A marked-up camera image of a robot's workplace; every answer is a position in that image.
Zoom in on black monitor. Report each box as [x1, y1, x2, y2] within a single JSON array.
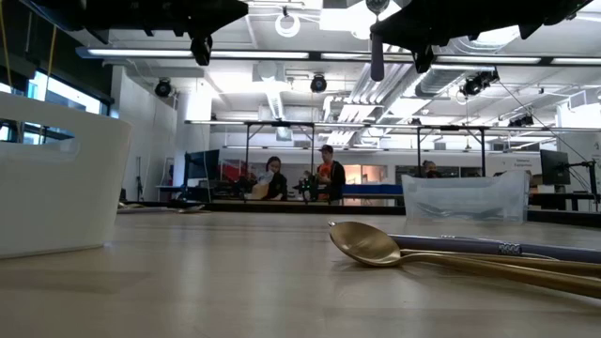
[[182, 148, 222, 190], [539, 148, 572, 187]]

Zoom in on window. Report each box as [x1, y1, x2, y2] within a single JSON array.
[[0, 69, 103, 145]]

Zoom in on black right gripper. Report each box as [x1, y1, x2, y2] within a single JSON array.
[[371, 0, 489, 74]]

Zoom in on clear plastic bin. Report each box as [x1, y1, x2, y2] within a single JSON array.
[[401, 169, 532, 223]]

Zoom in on background robot with green light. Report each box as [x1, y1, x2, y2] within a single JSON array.
[[293, 174, 330, 204]]

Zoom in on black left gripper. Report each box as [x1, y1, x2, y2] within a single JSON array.
[[138, 0, 249, 67]]

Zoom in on person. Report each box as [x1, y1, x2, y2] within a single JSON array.
[[421, 159, 442, 179], [251, 155, 289, 202], [313, 144, 347, 207]]

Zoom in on black workcell frame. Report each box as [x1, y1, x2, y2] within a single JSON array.
[[242, 120, 316, 204], [415, 124, 488, 179]]

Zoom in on white ceiling ring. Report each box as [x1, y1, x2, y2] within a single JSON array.
[[273, 12, 302, 39]]

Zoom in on yellow hanging cord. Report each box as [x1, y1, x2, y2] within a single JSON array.
[[44, 11, 61, 82], [0, 0, 14, 90]]

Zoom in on long ceiling light strip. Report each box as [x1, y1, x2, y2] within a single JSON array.
[[74, 45, 601, 67]]

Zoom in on white ceiling ducts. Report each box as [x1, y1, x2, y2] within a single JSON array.
[[322, 27, 426, 147]]

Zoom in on black metal table frame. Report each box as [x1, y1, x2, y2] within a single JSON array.
[[119, 200, 601, 229]]

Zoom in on black ceiling spotlight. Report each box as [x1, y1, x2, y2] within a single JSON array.
[[309, 72, 329, 94], [458, 69, 501, 99], [153, 77, 174, 100], [508, 114, 536, 129]]

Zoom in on white plastic bin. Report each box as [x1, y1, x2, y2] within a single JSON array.
[[0, 90, 133, 260]]

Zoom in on blue storage crate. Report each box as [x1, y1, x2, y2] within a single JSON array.
[[342, 182, 405, 197]]

